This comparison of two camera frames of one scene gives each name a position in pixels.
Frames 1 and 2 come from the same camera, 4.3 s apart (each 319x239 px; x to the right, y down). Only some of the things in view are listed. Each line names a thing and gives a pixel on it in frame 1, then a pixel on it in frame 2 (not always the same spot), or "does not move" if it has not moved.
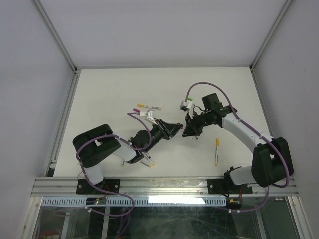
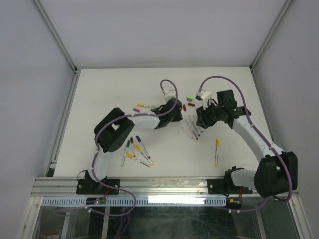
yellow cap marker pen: x=143 y=105 does not move
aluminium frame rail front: x=55 y=186 does not move
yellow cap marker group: x=217 y=144 does not move
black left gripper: x=172 y=129 -> x=178 y=117
